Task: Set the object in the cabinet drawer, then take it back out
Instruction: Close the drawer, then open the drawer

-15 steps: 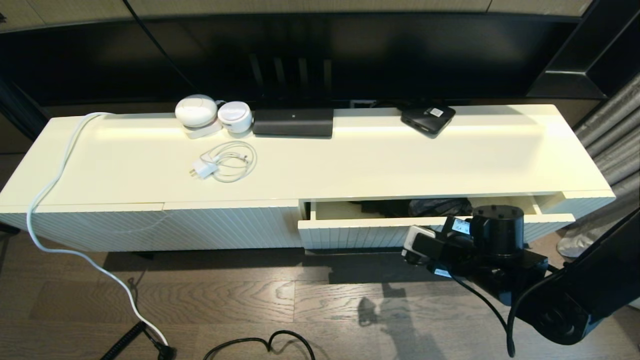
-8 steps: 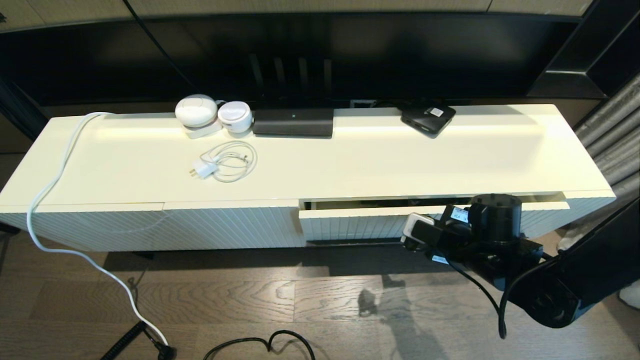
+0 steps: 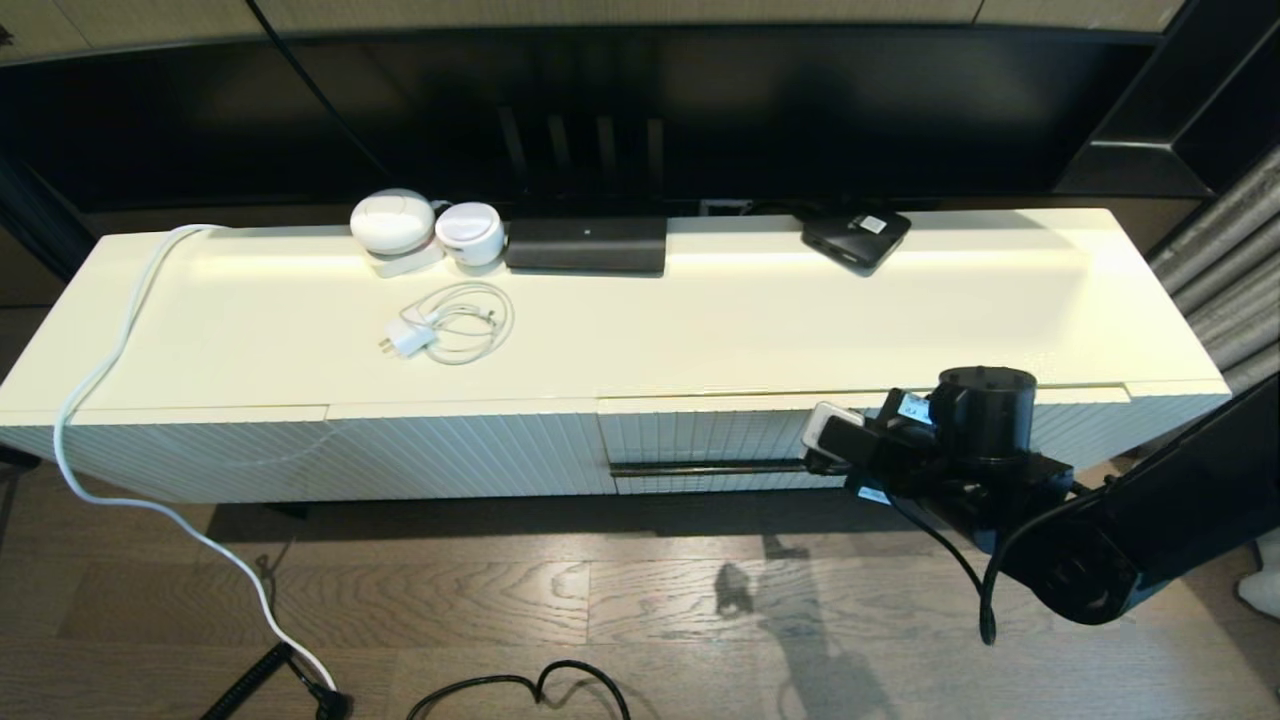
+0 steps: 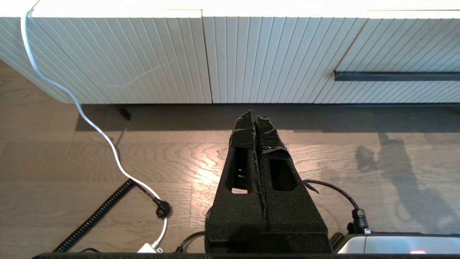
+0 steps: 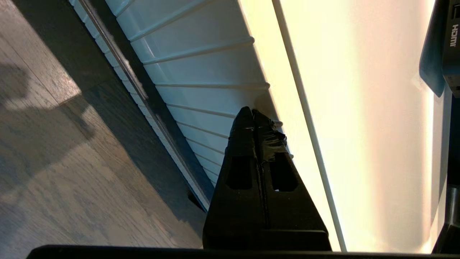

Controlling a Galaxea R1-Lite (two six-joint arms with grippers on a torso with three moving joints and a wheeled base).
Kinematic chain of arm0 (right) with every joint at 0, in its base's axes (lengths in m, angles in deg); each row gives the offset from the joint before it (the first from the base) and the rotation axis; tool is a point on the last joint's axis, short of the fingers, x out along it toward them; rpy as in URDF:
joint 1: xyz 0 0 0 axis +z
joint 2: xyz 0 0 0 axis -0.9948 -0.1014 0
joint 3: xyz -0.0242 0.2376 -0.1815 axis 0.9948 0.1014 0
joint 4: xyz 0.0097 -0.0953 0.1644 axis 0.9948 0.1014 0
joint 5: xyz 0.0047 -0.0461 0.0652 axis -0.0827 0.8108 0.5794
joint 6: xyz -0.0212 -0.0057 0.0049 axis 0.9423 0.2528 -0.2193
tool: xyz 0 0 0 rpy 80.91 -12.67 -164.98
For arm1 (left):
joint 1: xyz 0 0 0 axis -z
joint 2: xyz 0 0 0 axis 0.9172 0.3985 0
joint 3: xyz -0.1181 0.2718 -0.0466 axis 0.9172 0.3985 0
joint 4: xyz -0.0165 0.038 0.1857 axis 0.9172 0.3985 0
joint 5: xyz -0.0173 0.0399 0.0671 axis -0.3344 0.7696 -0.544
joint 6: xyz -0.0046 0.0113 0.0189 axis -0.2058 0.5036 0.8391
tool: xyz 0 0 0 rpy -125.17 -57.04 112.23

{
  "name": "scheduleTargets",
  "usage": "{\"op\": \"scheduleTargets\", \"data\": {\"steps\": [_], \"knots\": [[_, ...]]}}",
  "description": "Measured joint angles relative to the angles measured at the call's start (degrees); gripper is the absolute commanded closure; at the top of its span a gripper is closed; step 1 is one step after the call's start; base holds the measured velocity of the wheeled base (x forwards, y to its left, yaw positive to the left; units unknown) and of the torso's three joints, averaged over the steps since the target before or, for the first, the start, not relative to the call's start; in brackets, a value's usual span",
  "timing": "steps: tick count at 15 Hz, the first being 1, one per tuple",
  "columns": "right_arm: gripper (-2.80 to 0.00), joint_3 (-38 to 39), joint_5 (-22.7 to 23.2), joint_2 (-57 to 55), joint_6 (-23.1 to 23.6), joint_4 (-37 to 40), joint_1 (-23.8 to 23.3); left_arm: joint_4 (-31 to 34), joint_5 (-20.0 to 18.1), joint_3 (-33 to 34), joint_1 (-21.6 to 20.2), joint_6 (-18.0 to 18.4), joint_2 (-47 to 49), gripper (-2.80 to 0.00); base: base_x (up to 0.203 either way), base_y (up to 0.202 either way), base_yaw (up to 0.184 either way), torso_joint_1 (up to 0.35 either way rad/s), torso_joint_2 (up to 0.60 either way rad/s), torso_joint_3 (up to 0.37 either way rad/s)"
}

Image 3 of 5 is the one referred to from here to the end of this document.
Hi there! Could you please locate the black router with antennas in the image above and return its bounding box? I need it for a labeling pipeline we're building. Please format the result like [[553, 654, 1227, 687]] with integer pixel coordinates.
[[497, 105, 669, 275]]

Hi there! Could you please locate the thick white power cable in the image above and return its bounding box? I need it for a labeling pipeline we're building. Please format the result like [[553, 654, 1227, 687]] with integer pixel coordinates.
[[52, 224, 339, 696]]

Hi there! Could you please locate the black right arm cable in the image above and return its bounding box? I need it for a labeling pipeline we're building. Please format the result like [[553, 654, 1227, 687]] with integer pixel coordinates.
[[885, 495, 1001, 646]]

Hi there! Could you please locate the cream TV cabinet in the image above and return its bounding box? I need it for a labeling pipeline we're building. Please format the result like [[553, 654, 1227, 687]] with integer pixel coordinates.
[[0, 206, 1233, 504]]

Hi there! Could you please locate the white fluted drawer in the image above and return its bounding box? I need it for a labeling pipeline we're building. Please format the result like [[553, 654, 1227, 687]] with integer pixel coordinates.
[[597, 385, 1133, 496]]

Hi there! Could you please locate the white charger with cable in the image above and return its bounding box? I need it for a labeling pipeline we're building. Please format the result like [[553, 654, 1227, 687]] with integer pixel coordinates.
[[378, 281, 516, 366]]

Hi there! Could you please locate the black set-top box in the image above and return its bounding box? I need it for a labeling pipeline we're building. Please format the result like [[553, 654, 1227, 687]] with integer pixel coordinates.
[[800, 208, 913, 276]]

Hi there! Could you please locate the black coiled cable with plug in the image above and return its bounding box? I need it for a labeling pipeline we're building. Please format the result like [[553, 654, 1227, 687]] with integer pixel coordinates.
[[200, 643, 353, 720]]

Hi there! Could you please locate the large white dome device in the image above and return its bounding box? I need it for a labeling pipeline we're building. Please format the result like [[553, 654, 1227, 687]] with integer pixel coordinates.
[[349, 188, 447, 279]]

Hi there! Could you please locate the grey curtain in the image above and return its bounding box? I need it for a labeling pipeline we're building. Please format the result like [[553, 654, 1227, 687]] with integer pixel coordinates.
[[1150, 145, 1280, 401]]

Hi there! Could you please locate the black television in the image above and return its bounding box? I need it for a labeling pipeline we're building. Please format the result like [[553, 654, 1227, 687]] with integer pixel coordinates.
[[268, 25, 1166, 214]]

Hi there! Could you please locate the white fluted flat cabinet door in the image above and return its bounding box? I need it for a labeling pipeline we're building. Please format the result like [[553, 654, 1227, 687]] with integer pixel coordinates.
[[328, 399, 616, 497]]

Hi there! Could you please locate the black wall shelf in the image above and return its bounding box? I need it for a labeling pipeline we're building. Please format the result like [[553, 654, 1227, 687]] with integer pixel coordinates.
[[1050, 0, 1280, 199]]

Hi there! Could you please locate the small white round device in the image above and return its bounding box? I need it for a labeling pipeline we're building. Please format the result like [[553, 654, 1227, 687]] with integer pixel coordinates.
[[435, 201, 506, 267]]

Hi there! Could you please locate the white rounded floor object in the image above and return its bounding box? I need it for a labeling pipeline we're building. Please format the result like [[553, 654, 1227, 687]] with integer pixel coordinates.
[[1238, 530, 1280, 616]]

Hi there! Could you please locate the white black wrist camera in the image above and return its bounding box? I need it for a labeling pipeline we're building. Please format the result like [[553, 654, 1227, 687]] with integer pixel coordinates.
[[802, 402, 873, 473]]

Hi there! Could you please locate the black floor cable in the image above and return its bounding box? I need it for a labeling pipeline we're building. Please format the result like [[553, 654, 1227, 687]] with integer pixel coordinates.
[[405, 660, 633, 720]]

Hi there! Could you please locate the white fluted curved cabinet panel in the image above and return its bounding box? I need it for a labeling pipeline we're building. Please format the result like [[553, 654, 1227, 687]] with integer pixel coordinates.
[[0, 405, 346, 504]]

